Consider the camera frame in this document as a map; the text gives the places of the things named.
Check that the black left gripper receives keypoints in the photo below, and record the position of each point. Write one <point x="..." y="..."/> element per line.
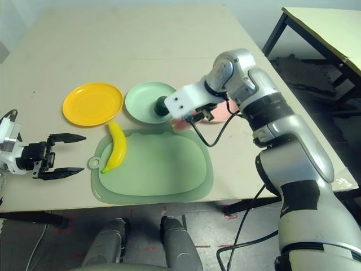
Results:
<point x="36" y="156"/>

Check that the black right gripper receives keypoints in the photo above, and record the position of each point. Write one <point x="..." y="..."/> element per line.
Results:
<point x="204" y="111"/>

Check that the red watermelon slice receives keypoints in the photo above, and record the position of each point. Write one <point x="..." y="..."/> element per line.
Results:
<point x="180" y="124"/>

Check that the dark green avocado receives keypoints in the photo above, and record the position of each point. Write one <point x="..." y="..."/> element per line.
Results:
<point x="160" y="107"/>

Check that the yellow toy banana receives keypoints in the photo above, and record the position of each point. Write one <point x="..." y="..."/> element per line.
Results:
<point x="117" y="149"/>

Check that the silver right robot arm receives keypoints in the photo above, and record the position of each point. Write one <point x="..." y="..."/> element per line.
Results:
<point x="290" y="141"/>

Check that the pink plastic plate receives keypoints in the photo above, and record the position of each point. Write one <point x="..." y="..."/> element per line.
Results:
<point x="218" y="114"/>

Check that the yellow plastic plate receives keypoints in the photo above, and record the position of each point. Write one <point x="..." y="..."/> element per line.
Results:
<point x="93" y="104"/>

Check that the green plastic plate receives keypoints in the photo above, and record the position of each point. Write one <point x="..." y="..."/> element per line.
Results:
<point x="141" y="98"/>

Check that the green silicone mat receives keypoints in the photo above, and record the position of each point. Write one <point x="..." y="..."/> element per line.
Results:
<point x="169" y="169"/>

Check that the black table foot bar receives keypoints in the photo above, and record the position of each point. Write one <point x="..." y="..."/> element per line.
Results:
<point x="248" y="207"/>
<point x="34" y="218"/>

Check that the grey robot left leg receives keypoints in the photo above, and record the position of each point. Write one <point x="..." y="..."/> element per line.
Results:
<point x="107" y="242"/>

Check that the grey robot leg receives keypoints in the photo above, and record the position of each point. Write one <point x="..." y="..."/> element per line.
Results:
<point x="180" y="245"/>
<point x="107" y="242"/>

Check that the grey robot torso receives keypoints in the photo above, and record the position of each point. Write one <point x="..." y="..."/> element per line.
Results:
<point x="118" y="267"/>

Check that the grey robot right leg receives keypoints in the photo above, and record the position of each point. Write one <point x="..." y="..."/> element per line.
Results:
<point x="180" y="245"/>

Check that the black framed side table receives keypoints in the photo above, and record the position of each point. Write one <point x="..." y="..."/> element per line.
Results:
<point x="318" y="34"/>

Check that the clear plastic wrap scrap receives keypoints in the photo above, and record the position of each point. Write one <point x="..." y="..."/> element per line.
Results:
<point x="342" y="185"/>

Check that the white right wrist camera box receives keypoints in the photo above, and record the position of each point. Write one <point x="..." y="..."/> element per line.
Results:
<point x="186" y="98"/>

